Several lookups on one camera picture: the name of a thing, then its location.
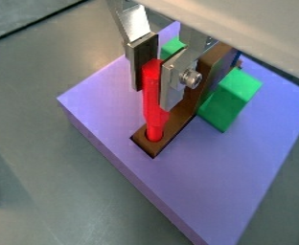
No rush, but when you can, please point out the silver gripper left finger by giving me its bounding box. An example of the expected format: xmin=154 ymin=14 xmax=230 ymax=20
xmin=106 ymin=0 xmax=159 ymax=91

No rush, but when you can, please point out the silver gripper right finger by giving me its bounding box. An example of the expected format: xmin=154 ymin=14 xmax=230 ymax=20
xmin=160 ymin=24 xmax=218 ymax=111

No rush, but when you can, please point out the red stepped peg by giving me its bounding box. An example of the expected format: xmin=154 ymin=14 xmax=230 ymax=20
xmin=142 ymin=58 xmax=168 ymax=142

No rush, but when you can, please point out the brown L-shaped board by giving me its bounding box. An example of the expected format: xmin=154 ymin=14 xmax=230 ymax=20
xmin=131 ymin=43 xmax=237 ymax=158

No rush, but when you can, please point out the green block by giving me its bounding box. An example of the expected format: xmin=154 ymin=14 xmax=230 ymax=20
xmin=159 ymin=35 xmax=263 ymax=134

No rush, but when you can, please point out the purple base block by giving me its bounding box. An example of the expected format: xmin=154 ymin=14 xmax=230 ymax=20
xmin=56 ymin=20 xmax=299 ymax=245

